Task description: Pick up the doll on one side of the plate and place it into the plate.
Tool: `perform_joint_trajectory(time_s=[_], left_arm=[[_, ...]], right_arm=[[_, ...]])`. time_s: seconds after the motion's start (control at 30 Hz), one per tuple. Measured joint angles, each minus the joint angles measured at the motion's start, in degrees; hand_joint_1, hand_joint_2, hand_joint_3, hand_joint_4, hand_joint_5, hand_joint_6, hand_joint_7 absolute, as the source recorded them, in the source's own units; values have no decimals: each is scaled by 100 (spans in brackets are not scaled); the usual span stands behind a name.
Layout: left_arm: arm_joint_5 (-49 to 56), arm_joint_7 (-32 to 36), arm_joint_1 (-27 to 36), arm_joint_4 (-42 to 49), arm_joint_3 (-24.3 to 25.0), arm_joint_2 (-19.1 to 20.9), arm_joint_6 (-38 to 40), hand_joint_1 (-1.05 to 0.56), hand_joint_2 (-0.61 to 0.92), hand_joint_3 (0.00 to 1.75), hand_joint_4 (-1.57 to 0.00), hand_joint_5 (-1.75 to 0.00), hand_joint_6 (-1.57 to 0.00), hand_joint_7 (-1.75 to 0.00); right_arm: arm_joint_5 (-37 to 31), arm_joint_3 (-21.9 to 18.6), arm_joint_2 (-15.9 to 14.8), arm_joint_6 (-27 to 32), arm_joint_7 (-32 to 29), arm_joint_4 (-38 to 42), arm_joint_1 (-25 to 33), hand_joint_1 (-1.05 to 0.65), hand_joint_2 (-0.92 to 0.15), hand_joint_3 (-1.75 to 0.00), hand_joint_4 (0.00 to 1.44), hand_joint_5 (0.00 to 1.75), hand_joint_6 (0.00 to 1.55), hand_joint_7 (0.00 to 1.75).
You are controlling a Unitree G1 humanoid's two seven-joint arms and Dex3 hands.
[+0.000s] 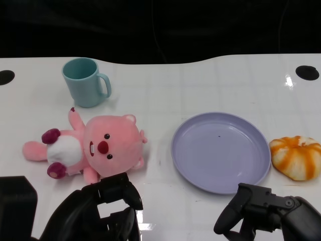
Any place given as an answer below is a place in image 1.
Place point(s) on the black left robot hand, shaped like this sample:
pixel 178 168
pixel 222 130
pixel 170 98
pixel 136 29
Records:
pixel 80 213

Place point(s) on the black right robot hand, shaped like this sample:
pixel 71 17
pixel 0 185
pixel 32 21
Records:
pixel 263 208

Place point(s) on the pink plush beaver doll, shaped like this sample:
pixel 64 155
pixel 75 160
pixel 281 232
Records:
pixel 118 140

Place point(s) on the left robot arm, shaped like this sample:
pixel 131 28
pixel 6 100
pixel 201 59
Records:
pixel 15 208

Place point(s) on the lilac plastic plate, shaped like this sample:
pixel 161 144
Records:
pixel 220 155

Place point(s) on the orange white striped bun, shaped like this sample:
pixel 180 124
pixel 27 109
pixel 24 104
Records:
pixel 296 158

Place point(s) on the teal plastic mug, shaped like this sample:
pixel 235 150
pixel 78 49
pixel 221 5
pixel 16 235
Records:
pixel 82 88

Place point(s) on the black table grommet hole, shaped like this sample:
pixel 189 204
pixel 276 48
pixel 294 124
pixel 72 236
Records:
pixel 5 77
pixel 307 72

